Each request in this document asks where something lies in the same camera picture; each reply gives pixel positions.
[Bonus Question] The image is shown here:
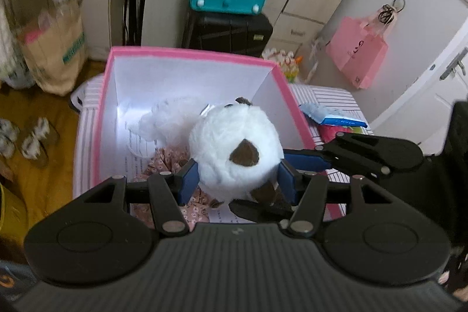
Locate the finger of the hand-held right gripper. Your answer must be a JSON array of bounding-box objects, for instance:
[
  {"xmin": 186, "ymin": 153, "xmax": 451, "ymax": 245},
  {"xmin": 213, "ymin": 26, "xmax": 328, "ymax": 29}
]
[
  {"xmin": 232, "ymin": 199, "xmax": 294, "ymax": 223},
  {"xmin": 283, "ymin": 132, "xmax": 427, "ymax": 177}
]

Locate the brown kraft paper bag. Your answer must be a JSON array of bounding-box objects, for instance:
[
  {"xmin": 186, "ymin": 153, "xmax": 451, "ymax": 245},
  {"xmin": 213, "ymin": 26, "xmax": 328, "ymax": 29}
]
[{"xmin": 18, "ymin": 3, "xmax": 89, "ymax": 96}]

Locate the wall hook with hair ties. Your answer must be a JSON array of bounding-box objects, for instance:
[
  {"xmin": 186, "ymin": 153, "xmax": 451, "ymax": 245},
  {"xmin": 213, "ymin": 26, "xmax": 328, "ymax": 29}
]
[{"xmin": 378, "ymin": 0, "xmax": 406, "ymax": 25}]

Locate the clear plastic bag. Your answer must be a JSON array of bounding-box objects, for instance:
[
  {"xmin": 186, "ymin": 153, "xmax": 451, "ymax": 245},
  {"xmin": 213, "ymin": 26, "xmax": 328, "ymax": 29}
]
[{"xmin": 306, "ymin": 36, "xmax": 327, "ymax": 83}]

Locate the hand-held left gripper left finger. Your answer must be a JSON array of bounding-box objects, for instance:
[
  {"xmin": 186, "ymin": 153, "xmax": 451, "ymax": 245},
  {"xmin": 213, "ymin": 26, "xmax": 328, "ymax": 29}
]
[{"xmin": 82, "ymin": 158, "xmax": 200, "ymax": 237}]

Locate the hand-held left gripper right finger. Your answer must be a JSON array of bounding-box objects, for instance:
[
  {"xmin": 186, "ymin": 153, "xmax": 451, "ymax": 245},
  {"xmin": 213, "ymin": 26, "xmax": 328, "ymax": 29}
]
[{"xmin": 277, "ymin": 161, "xmax": 401, "ymax": 239}]

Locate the pink cardboard box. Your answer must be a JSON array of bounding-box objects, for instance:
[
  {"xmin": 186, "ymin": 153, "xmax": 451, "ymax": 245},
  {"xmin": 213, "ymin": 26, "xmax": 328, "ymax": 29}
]
[{"xmin": 72, "ymin": 46, "xmax": 346, "ymax": 225}]

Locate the pink floral cloth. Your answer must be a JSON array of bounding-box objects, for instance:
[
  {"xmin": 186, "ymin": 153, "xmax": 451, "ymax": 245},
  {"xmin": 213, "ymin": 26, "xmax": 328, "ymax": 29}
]
[{"xmin": 132, "ymin": 147, "xmax": 217, "ymax": 225}]

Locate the blue tissue pack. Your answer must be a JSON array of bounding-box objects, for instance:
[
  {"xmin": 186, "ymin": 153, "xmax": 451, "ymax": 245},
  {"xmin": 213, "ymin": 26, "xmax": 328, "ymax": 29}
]
[{"xmin": 299, "ymin": 102, "xmax": 368, "ymax": 128}]

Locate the white door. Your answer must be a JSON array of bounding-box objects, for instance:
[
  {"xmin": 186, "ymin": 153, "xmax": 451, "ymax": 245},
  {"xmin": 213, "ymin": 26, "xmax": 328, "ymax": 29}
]
[{"xmin": 324, "ymin": 0, "xmax": 468, "ymax": 155}]

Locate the black suitcase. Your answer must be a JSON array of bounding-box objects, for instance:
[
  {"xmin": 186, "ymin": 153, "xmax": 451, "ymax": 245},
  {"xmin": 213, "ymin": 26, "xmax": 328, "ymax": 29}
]
[{"xmin": 181, "ymin": 9, "xmax": 274, "ymax": 59}]

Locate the white panda plush toy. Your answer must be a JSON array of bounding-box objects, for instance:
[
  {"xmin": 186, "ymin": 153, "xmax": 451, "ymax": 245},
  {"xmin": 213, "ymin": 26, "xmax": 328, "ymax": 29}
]
[{"xmin": 188, "ymin": 97, "xmax": 294, "ymax": 207}]

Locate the white mesh bath sponge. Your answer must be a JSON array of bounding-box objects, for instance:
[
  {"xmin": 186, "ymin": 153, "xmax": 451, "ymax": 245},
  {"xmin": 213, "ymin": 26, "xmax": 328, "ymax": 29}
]
[{"xmin": 138, "ymin": 97, "xmax": 206, "ymax": 142}]

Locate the colourful gift bag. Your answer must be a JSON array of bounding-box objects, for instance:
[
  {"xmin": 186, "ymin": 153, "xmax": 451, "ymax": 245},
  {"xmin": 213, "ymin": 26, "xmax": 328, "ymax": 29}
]
[{"xmin": 262, "ymin": 48, "xmax": 305, "ymax": 83}]

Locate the pink paper bag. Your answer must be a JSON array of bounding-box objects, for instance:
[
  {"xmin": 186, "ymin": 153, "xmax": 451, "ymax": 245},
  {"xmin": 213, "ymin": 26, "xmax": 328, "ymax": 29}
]
[{"xmin": 325, "ymin": 15, "xmax": 389, "ymax": 91}]

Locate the fluffy slipper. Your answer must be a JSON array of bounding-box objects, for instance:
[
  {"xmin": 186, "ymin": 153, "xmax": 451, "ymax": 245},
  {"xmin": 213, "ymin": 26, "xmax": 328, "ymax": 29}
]
[
  {"xmin": 20, "ymin": 116, "xmax": 61, "ymax": 168},
  {"xmin": 0, "ymin": 118, "xmax": 20, "ymax": 161}
]

